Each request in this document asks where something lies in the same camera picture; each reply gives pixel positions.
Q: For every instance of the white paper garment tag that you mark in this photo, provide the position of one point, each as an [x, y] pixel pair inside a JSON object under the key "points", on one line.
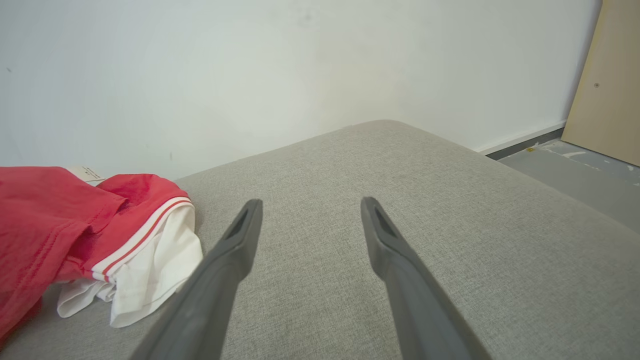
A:
{"points": [[86, 173]]}

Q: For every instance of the red white basketball jersey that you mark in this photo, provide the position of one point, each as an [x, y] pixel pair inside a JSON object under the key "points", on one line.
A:
{"points": [[150, 260]]}

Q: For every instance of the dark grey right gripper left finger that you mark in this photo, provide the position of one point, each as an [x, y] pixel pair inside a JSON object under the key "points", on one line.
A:
{"points": [[210, 300]]}

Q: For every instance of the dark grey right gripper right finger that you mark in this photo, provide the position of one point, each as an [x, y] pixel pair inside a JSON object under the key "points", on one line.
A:
{"points": [[425, 310]]}

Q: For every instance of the beige wooden board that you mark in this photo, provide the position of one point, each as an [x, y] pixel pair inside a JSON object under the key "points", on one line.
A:
{"points": [[610, 100]]}

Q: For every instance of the dark grey baseboard strip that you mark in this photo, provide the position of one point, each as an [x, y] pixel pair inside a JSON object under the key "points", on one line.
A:
{"points": [[525, 143]]}

